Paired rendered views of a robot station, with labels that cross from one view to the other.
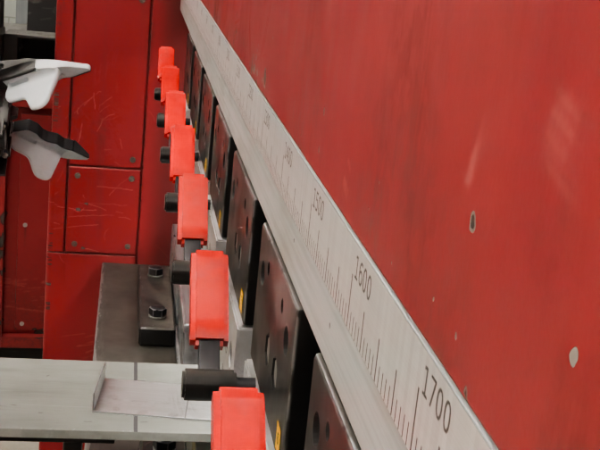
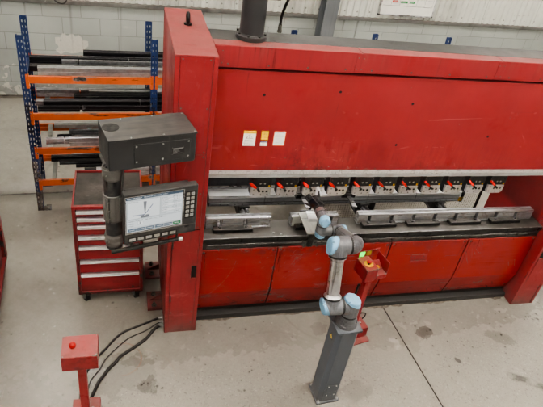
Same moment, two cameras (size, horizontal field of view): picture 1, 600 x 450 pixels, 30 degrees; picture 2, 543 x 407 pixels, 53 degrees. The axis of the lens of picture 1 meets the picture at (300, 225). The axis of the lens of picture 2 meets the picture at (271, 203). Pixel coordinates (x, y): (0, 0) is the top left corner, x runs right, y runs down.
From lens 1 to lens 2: 4.38 m
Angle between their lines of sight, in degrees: 89
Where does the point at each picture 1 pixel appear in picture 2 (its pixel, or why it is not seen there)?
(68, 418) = not seen: hidden behind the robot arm
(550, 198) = (434, 162)
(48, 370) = (308, 226)
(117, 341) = (251, 234)
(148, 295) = (233, 228)
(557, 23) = (434, 159)
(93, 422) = not seen: hidden behind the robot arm
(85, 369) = (305, 223)
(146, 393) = (311, 216)
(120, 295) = (224, 235)
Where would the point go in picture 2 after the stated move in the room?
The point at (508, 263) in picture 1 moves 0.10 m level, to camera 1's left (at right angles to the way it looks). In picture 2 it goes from (431, 165) to (435, 172)
